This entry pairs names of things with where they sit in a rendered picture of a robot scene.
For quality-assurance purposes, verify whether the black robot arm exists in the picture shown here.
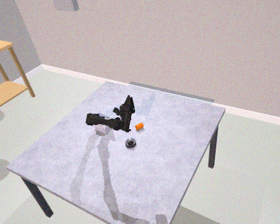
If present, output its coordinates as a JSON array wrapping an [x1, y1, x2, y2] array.
[[86, 107, 131, 132]]

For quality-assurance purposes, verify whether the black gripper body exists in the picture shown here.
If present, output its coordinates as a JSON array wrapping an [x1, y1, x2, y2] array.
[[120, 106, 135, 122]]

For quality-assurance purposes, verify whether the orange knob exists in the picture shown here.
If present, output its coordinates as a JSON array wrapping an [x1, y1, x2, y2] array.
[[135, 123, 144, 130]]

